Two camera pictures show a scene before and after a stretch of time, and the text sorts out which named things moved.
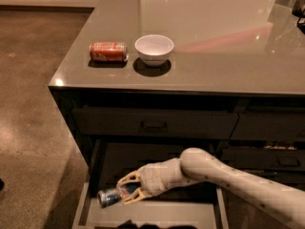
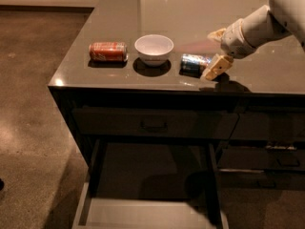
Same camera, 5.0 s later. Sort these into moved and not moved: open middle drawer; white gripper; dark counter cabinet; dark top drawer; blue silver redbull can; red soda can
Moved: white gripper; blue silver redbull can
Not moved: open middle drawer; dark top drawer; red soda can; dark counter cabinet
